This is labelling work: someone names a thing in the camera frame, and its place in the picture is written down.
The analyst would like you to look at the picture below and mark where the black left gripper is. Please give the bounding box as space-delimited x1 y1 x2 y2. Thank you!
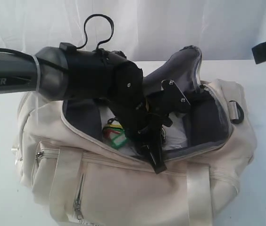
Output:
121 91 173 174

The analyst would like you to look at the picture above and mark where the colourful key tag bunch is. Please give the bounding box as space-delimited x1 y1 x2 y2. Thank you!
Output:
101 117 169 149

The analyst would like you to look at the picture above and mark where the beige duffel bag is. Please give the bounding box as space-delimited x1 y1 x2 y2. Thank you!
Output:
13 46 257 226

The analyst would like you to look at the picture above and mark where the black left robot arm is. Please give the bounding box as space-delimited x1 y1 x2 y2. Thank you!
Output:
0 40 166 173

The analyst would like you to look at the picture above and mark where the white backdrop curtain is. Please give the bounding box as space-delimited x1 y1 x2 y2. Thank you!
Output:
0 0 266 61

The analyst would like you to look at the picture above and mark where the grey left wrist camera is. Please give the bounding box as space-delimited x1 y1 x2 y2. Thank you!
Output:
147 80 191 117

